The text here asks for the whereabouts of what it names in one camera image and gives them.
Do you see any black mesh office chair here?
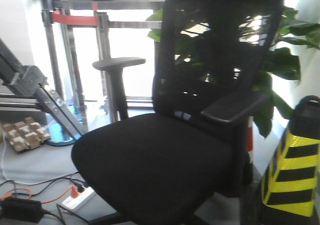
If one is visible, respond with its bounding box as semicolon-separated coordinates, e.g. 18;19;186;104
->
71;0;283;225

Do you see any green leafy potted plant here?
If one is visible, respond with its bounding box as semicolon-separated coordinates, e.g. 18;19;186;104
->
152;0;320;137

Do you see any white power strip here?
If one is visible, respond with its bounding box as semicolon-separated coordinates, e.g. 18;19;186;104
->
61;186;96;211

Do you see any red barrier belt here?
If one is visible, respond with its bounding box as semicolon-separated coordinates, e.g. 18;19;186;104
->
51;10;98;26

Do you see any cardboard packing insert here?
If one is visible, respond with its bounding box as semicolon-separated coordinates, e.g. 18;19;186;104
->
2;116;51;153

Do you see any yellow black traffic cone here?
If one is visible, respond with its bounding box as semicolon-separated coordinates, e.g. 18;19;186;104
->
256;95;320;225

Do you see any black power adapter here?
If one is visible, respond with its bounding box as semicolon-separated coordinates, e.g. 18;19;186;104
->
0;197;44;223

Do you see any orange cable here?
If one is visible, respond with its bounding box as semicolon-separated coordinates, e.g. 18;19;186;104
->
0;184;79;205

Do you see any steel shelf frame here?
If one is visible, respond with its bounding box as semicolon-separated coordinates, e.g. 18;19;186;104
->
29;0;173;133

